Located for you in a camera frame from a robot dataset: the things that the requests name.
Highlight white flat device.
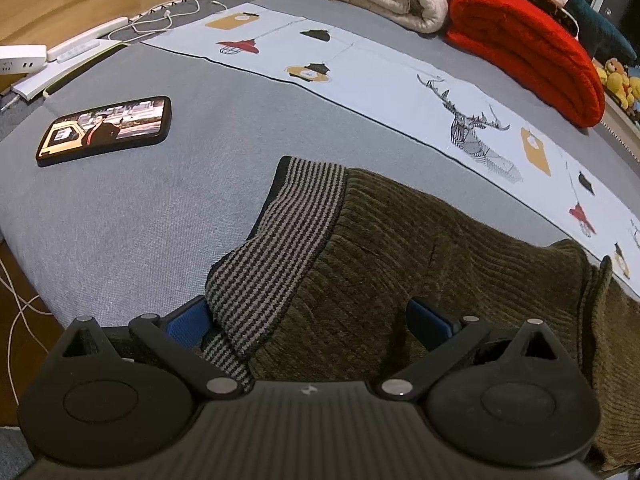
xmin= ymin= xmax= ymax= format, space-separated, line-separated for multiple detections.
xmin=11 ymin=41 xmax=128 ymax=102

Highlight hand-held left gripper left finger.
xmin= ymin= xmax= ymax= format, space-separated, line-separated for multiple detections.
xmin=47 ymin=296 xmax=244 ymax=401

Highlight long white power strip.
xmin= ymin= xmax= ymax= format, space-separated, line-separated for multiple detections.
xmin=46 ymin=16 xmax=129 ymax=64

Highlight grey printed bed sheet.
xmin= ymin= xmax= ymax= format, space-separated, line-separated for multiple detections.
xmin=0 ymin=0 xmax=640 ymax=331

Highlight black smartphone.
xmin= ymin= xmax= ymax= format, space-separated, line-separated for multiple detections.
xmin=36 ymin=95 xmax=173 ymax=168

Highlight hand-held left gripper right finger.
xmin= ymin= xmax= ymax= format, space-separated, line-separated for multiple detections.
xmin=377 ymin=298 xmax=573 ymax=402

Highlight folded red blanket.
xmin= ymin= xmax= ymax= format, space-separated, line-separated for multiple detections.
xmin=445 ymin=0 xmax=607 ymax=129

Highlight pile of plush toys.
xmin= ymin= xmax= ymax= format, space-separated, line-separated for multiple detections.
xmin=594 ymin=57 xmax=640 ymax=112

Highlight teal pillow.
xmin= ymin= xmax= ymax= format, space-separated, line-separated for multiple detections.
xmin=530 ymin=0 xmax=639 ymax=67

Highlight white charging cable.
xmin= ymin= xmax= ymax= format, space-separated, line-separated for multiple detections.
xmin=106 ymin=0 xmax=227 ymax=44

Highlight olive corduroy pants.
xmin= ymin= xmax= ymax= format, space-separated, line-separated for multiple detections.
xmin=204 ymin=156 xmax=640 ymax=473

